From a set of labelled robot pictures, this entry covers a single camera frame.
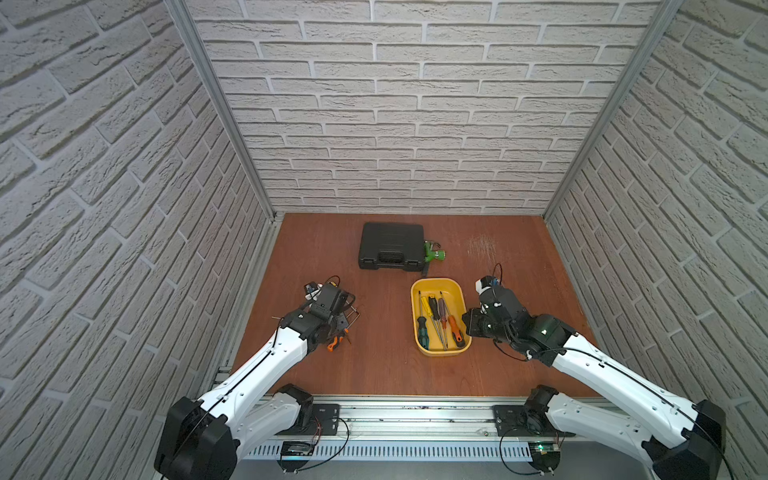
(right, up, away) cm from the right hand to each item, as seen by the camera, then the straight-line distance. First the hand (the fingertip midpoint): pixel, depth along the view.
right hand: (466, 317), depth 77 cm
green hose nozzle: (-6, +16, +29) cm, 34 cm away
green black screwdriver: (-11, -6, +10) cm, 16 cm away
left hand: (-35, 0, +6) cm, 35 cm away
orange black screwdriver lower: (-37, -10, +7) cm, 39 cm away
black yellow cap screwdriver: (-6, -3, +15) cm, 16 cm away
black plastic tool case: (-19, +19, +28) cm, 39 cm away
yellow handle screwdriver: (-8, -3, +15) cm, 17 cm away
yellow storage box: (0, +3, +17) cm, 17 cm away
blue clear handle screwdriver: (-4, -3, +15) cm, 15 cm away
